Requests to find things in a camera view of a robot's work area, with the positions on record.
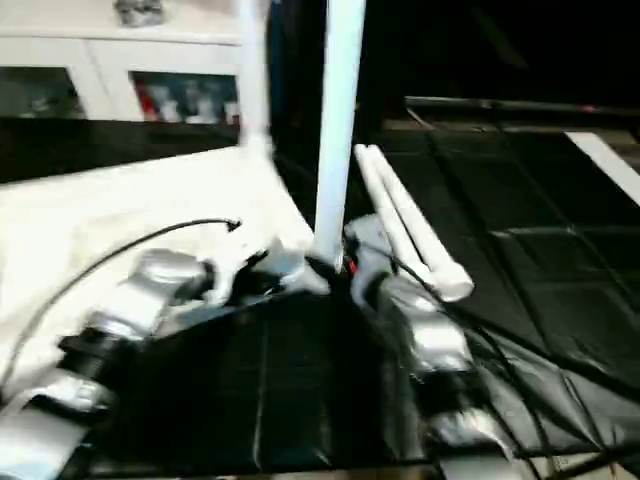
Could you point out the white flat strip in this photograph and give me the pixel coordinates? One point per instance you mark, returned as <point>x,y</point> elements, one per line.
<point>605,165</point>

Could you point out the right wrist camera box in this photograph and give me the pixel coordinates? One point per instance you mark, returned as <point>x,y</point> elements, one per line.
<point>364,238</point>

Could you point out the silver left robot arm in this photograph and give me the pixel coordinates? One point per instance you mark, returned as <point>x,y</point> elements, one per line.
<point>150,285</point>

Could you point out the white plastic table leg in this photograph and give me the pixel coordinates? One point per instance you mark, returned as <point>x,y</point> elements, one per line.
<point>415,225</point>
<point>255,70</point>
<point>338,120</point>
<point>372,185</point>

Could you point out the black work mat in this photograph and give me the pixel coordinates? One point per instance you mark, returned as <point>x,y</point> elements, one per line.
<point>560,300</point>

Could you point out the grey crumpled object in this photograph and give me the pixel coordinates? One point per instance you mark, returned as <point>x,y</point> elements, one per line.
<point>138,12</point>

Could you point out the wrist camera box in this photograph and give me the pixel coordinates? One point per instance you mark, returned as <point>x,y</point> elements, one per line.
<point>235,262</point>
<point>364,238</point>

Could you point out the white plastic table top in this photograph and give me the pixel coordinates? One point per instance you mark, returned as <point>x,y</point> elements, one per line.
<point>100,220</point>

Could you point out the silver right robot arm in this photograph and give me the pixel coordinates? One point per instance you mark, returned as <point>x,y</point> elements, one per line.
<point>420,320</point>

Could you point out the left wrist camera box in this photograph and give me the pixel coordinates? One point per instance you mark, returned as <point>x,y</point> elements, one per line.
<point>235,262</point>

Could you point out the white glass-door cabinet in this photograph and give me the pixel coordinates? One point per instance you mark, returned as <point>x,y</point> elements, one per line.
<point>100,55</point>

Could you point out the red bottle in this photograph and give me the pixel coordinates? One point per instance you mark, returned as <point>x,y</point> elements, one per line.
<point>145,102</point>

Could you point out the dark long rail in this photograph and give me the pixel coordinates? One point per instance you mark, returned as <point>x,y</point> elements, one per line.
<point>520,107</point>

